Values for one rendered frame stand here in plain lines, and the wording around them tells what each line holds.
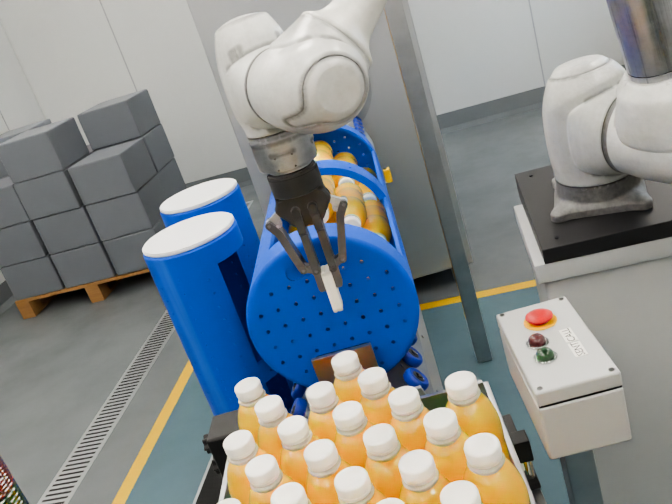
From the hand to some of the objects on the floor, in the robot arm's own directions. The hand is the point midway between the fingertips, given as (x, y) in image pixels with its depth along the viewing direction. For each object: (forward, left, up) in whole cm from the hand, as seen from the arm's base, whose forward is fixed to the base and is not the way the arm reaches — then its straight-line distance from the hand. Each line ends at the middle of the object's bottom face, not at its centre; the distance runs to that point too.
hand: (331, 288), depth 109 cm
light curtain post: (+18, -142, -128) cm, 192 cm away
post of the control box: (-33, +20, -115) cm, 121 cm away
